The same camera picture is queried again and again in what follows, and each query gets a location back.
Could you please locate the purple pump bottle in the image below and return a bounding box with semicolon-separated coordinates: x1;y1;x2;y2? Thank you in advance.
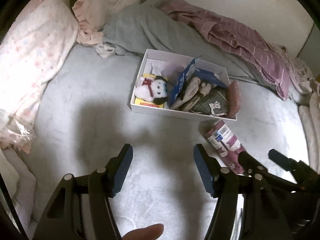
205;120;245;174

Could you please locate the green plaid pouch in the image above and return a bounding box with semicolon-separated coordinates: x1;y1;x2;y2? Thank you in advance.
191;87;229;116

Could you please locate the beige plaid cloth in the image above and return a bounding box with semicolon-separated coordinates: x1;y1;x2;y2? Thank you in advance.
170;77;212;112

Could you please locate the blue mask packet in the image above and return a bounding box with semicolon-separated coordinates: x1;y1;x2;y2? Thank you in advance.
168;56;201;107

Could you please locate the white snowman plush toy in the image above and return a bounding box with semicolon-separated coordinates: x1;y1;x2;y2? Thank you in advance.
134;74;169;105

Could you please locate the yellow book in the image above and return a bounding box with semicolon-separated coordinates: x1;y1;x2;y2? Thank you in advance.
133;73;167;110

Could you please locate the dark blue packet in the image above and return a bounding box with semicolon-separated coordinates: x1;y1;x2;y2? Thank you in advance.
193;68;227;88

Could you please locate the person's left hand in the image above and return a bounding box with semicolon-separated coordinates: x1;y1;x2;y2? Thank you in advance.
122;223;164;240

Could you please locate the white folded bedding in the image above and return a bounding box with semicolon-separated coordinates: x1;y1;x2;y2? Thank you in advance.
289;58;319;172

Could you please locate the purple striped cloth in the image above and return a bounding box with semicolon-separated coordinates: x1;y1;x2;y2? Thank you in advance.
161;0;290;100

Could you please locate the white cardboard box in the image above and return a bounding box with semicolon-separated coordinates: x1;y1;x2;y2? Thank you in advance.
130;49;240;121

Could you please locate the white small cloth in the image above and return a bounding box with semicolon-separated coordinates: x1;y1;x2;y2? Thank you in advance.
95;43;116;59

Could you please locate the grey-green blanket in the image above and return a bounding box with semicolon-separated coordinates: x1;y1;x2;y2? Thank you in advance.
103;0;276;90

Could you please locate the pink floral pillow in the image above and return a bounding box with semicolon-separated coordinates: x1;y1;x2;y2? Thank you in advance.
1;0;79;154

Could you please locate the pink ruffled cushion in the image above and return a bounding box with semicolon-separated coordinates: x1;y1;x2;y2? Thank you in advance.
72;0;137;47

